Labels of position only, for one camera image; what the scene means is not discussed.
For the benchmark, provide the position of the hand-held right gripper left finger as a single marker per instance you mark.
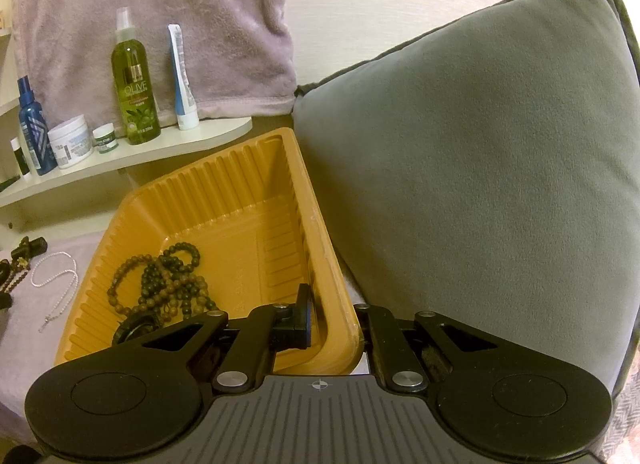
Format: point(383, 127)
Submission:
point(302, 326)

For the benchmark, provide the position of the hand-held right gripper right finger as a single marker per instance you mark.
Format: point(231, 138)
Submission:
point(380, 339)

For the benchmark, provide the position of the orange plastic tray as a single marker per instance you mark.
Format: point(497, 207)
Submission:
point(240, 224)

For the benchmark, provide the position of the silver-faced wristwatch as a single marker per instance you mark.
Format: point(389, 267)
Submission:
point(135, 329)

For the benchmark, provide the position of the grey cushion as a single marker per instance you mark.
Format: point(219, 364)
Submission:
point(475, 144)

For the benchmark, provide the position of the cream wooden shelf unit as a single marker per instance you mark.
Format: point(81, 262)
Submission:
point(150, 147)

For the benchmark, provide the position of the patterned pink bedsheet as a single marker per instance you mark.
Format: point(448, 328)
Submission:
point(627, 424)

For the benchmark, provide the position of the blue and white tube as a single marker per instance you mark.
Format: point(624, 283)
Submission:
point(182, 89)

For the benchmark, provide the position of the small green-labelled jar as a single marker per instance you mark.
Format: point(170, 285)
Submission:
point(106, 140)

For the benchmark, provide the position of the lavender fleece blanket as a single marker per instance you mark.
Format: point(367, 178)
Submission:
point(30, 359)

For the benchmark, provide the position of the olive green spray bottle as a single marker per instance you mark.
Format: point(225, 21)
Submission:
point(135, 94)

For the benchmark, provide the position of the white cream jar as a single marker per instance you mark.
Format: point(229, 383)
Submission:
point(70, 144)

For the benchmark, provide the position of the pink hanging towel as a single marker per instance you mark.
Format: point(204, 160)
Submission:
point(200, 19)

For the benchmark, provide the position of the black and white lip balm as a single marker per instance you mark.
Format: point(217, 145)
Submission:
point(20, 159)

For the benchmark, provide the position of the blue spray bottle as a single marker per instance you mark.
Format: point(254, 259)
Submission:
point(36, 134)

